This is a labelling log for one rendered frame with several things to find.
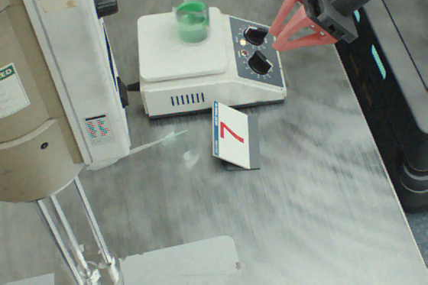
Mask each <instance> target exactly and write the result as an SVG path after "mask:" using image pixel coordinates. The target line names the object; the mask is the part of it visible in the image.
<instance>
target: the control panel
mask: <svg viewBox="0 0 428 285"><path fill-rule="evenodd" d="M229 22H230V27H231V36H232V43H233V47H234V52H235V60H236V69H237V74H238V76H240V77H241V78H245V79H249V80H252V81H258V82H260V83H266V84H269V85H272V86H279V87H284V83H283V80H282V76H281V72H280V67H279V59H278V56H277V51H276V50H275V49H274V48H273V47H272V44H273V43H274V36H273V35H272V34H270V33H269V30H270V28H267V27H265V26H262V25H259V24H253V23H251V22H248V21H243V20H241V19H238V18H231V17H229ZM250 26H253V27H257V28H266V29H267V30H268V33H267V35H266V36H265V38H264V43H263V44H261V45H260V46H255V45H254V44H251V43H249V42H248V41H246V39H245V36H244V31H245V29H246V28H249V27H250ZM241 40H244V41H245V44H242V43H241ZM243 50H245V51H246V52H247V55H244V54H243V53H242V51H243ZM256 50H259V51H260V52H262V53H263V54H264V56H265V57H267V58H268V59H269V60H270V62H272V63H273V66H272V68H271V69H270V71H269V72H268V73H267V74H265V75H260V74H257V73H256V72H255V71H253V70H252V69H251V67H250V66H249V64H248V61H249V59H250V58H251V56H252V55H253V54H254V52H255V51H256Z"/></svg>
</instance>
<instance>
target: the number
mask: <svg viewBox="0 0 428 285"><path fill-rule="evenodd" d="M219 154H220V155H222V156H223V157H228V158H230V159H232V160H235V161H236V162H240V163H242V164H245V165H246V162H245V115H241V114H240V113H238V112H236V111H234V110H232V109H229V108H226V107H225V106H223V105H219Z"/></svg>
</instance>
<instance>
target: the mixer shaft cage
mask: <svg viewBox="0 0 428 285"><path fill-rule="evenodd" d="M72 183H73V188H74V189H75V191H76V194H77V196H78V199H79V201H80V204H81V205H82V207H83V211H84V213H85V215H86V217H87V221H88V223H89V225H90V227H91V229H92V233H93V234H94V237H95V239H96V241H97V243H86V244H82V245H78V242H77V240H76V238H75V236H74V234H73V231H72V229H71V227H70V225H69V224H68V220H67V219H66V216H65V215H64V214H63V210H62V208H61V206H60V204H59V200H58V199H57V196H56V195H55V194H54V195H53V196H49V197H47V200H48V202H49V205H50V207H51V209H52V210H53V214H54V215H55V217H56V219H57V221H58V223H59V226H60V228H61V229H62V231H63V234H64V236H65V238H66V240H67V242H68V245H69V246H70V248H71V250H69V251H68V250H67V249H66V247H65V245H64V243H63V240H62V238H61V237H60V235H59V232H58V231H57V229H56V227H55V225H54V221H53V219H52V218H51V217H50V215H49V212H48V210H47V208H46V206H45V205H44V201H43V200H38V201H35V202H32V203H33V205H34V208H35V210H36V211H37V214H38V215H39V216H40V219H41V221H42V222H43V224H44V227H45V229H46V230H47V233H48V234H49V237H50V239H51V240H52V242H53V245H54V247H55V248H56V249H57V252H58V253H59V256H60V260H59V262H58V264H57V266H56V268H55V271H54V285H125V279H124V277H123V274H122V268H121V263H120V261H119V259H118V258H117V256H116V253H114V252H113V251H112V249H111V248H107V247H106V244H105V242H104V239H103V238H102V233H101V232H100V229H99V227H98V225H97V221H96V219H95V217H94V215H93V213H92V209H91V207H90V204H89V202H88V200H87V197H86V194H85V192H84V191H83V186H82V184H81V182H80V181H79V177H78V176H77V177H75V179H74V180H73V181H72Z"/></svg>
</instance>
